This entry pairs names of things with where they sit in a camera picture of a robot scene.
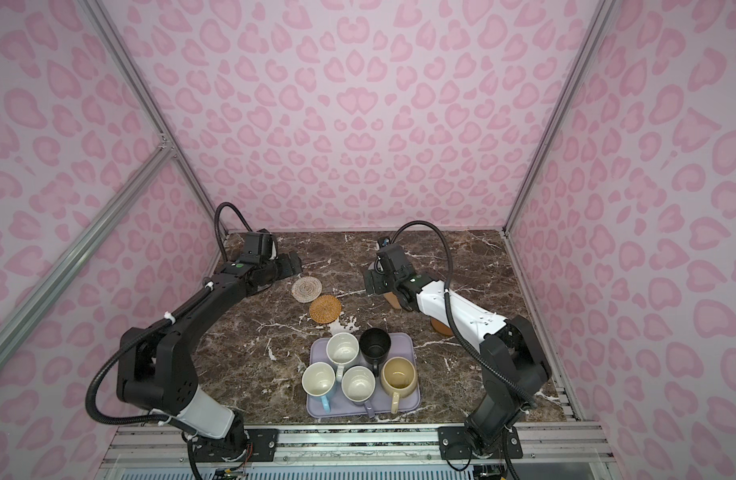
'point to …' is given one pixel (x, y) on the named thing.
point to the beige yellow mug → (398, 377)
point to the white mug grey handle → (357, 385)
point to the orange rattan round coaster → (325, 309)
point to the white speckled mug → (342, 349)
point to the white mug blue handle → (318, 379)
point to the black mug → (374, 344)
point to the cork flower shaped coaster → (392, 300)
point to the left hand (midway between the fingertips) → (291, 259)
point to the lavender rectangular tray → (402, 345)
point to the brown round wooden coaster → (441, 327)
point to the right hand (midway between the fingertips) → (382, 270)
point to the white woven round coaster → (306, 289)
